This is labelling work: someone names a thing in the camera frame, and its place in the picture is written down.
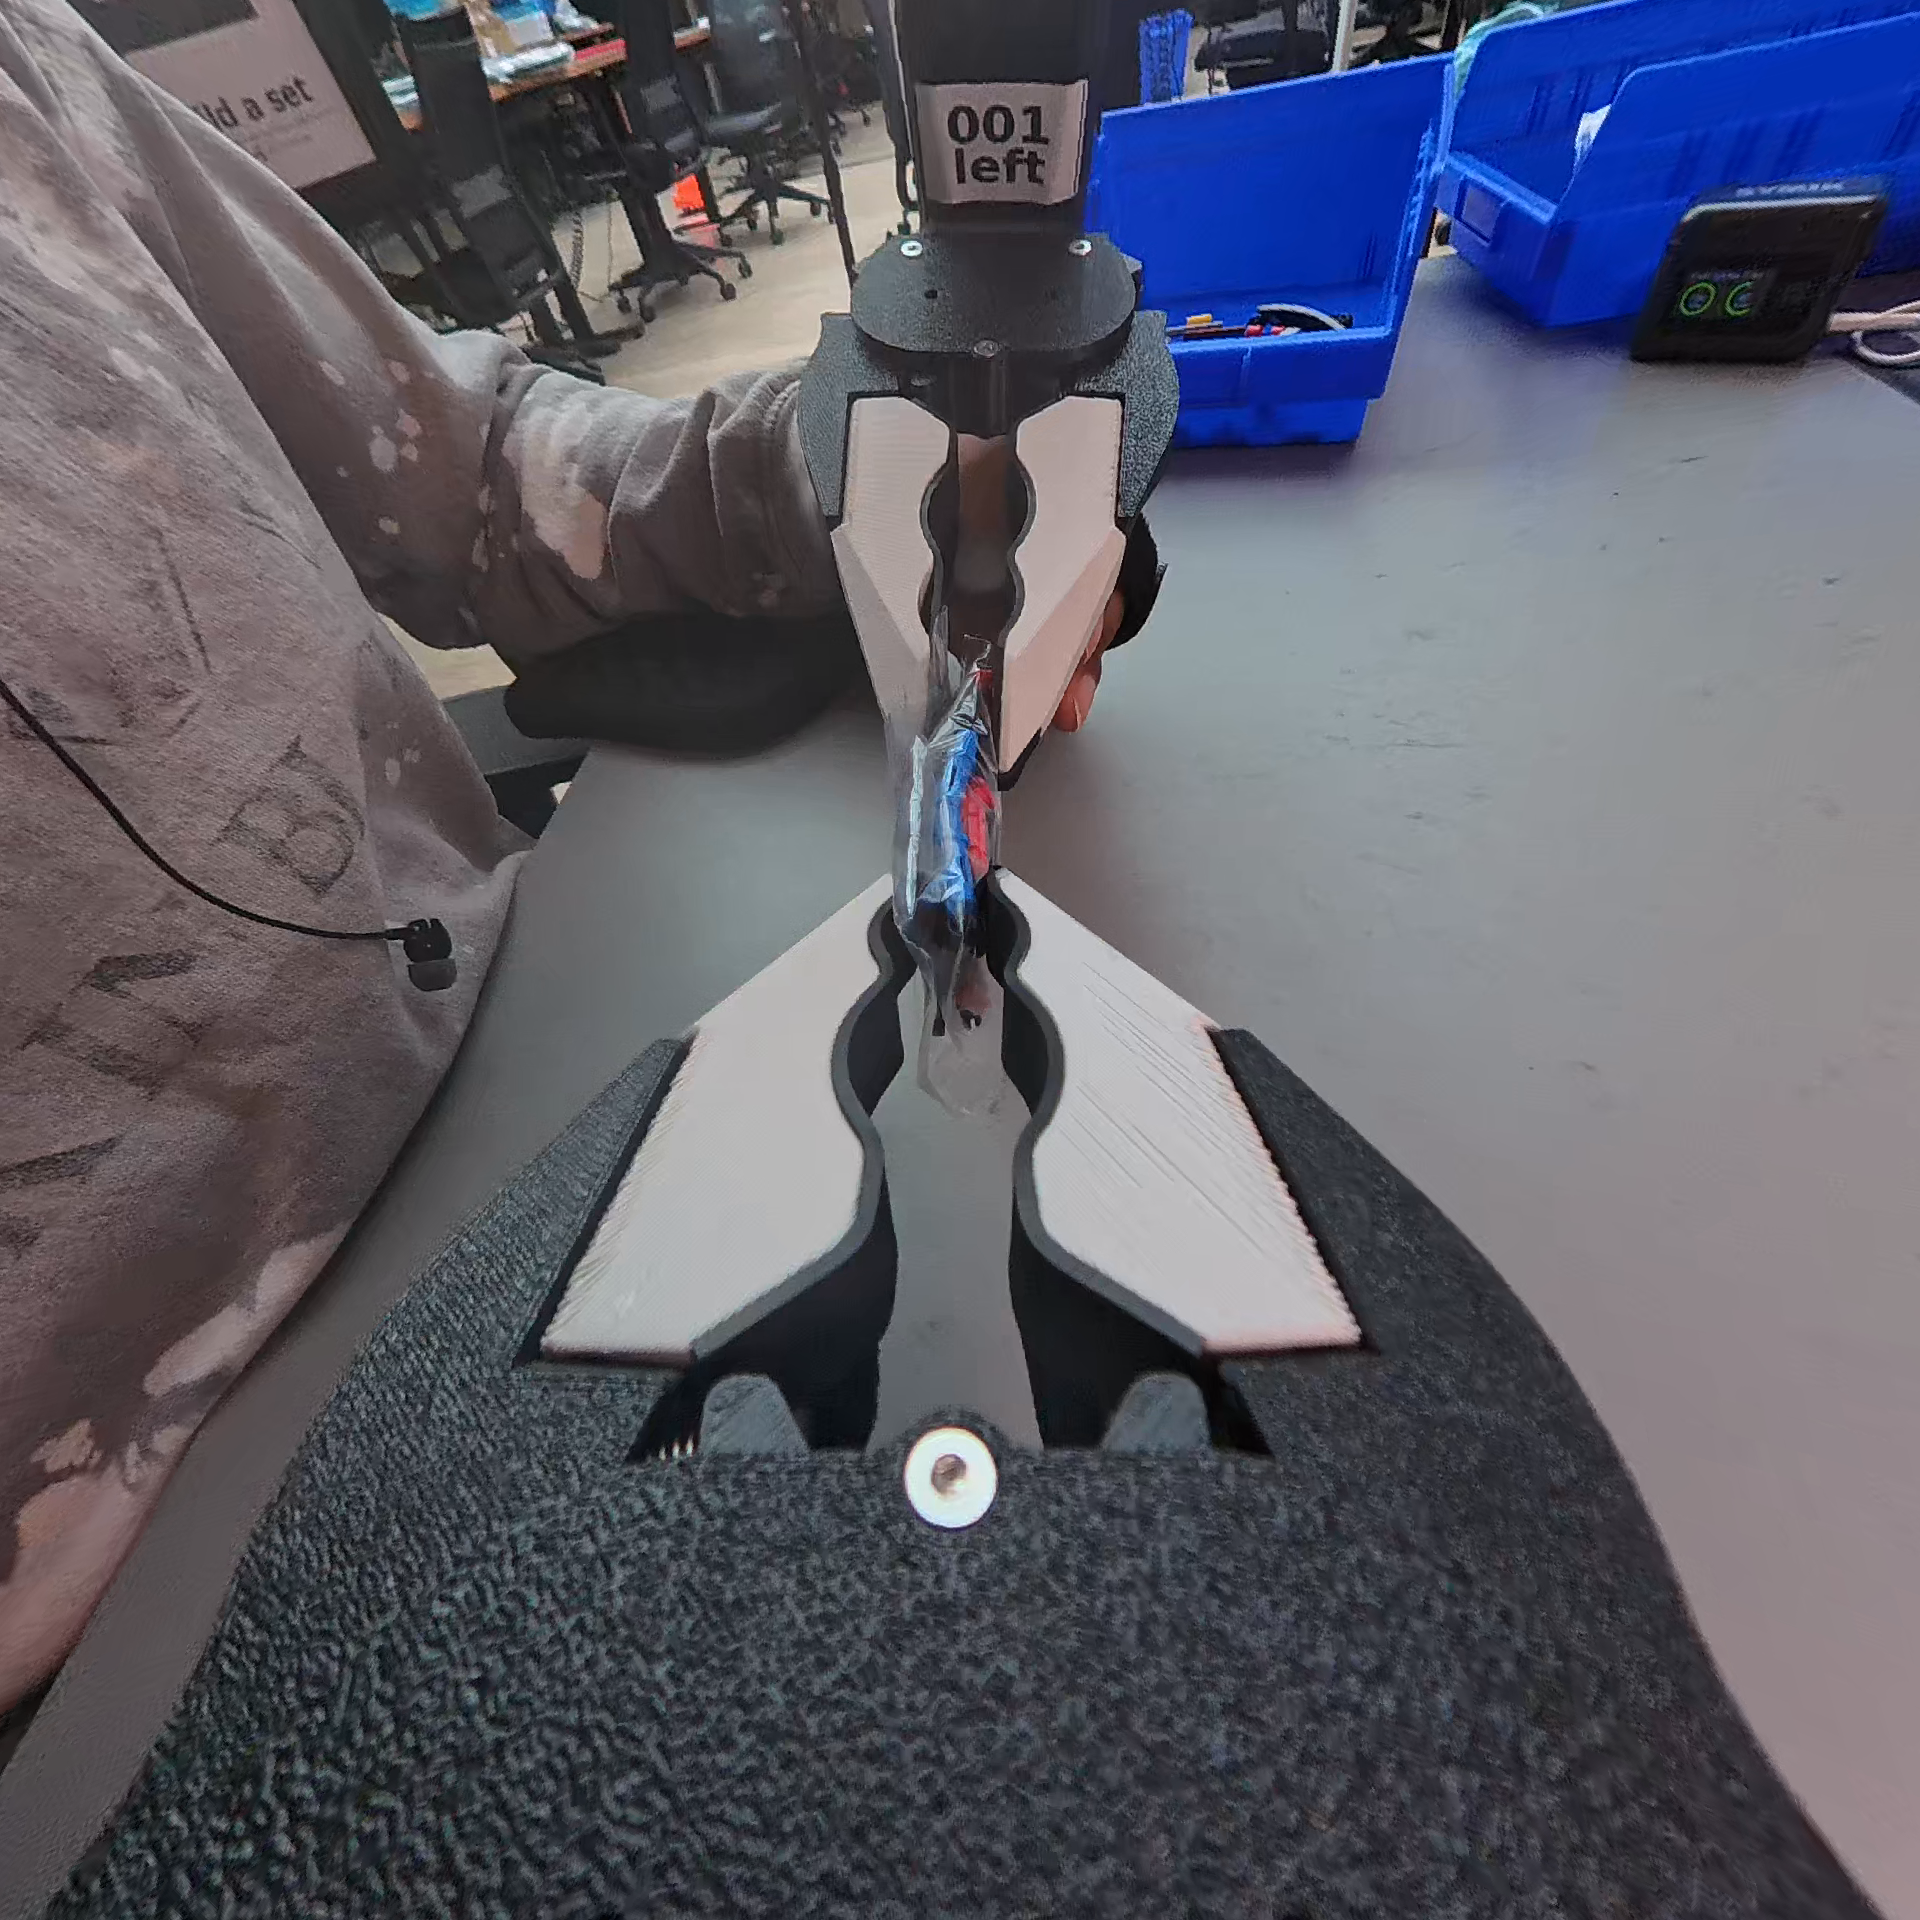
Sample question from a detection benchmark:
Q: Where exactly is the white printed sign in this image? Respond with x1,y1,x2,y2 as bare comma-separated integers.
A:
120,0,378,190

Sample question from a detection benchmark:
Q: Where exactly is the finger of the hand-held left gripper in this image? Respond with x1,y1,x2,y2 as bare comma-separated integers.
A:
831,392,969,752
991,397,1127,788

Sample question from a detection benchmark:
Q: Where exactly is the person's grey hoodie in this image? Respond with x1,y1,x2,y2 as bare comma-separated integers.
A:
0,0,601,1711

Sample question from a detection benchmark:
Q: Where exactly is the black office chair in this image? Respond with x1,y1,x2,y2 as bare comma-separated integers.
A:
704,0,841,248
398,15,624,361
608,0,752,324

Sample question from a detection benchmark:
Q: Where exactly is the clear plastic bag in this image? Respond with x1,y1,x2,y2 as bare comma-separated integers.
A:
886,598,1028,1119

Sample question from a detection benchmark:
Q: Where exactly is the person's left forearm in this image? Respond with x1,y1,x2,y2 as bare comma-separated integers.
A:
353,322,841,663

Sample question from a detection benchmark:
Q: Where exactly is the black power bank with display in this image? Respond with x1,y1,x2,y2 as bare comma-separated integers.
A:
1632,181,1892,366

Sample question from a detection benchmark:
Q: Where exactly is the person's left hand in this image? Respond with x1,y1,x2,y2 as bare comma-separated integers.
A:
1048,575,1129,736

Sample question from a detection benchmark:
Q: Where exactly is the blue plastic bin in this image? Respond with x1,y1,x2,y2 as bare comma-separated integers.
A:
1432,0,1920,324
1089,60,1450,453

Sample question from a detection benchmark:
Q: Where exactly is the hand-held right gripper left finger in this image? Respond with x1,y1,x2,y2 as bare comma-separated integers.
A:
540,873,916,1366

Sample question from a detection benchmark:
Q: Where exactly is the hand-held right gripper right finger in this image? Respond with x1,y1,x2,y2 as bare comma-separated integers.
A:
983,866,1368,1364

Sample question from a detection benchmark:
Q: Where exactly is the black chair armrest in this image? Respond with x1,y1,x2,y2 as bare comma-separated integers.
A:
441,607,888,838

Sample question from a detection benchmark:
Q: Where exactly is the black clip microphone cable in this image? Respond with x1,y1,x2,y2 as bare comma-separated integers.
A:
0,679,460,992

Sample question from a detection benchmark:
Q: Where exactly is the grey desk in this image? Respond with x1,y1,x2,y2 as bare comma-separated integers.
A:
0,256,1920,1920

